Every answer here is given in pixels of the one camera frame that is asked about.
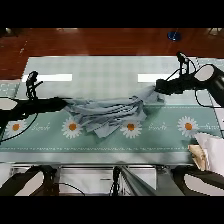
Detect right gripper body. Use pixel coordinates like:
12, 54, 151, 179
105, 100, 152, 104
154, 74, 198, 96

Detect blue round object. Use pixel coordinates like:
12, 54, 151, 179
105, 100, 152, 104
167, 30, 183, 42

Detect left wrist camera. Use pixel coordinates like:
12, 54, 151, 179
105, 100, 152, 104
25, 70, 45, 100

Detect black cable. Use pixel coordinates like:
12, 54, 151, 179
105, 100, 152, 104
194, 89, 222, 109
109, 165, 123, 197
0, 112, 38, 145

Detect light blue shirt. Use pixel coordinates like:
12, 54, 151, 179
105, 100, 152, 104
64, 84, 166, 140

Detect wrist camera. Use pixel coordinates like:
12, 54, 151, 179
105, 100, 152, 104
25, 70, 45, 100
175, 51, 198, 80

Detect silver frame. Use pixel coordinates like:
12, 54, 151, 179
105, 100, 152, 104
0, 161, 224, 197

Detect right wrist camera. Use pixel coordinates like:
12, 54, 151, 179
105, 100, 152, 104
175, 51, 198, 80

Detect tan garment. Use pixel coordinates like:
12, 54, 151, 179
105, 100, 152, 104
187, 144, 207, 172

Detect white garment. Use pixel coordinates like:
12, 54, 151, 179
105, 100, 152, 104
194, 132, 224, 177

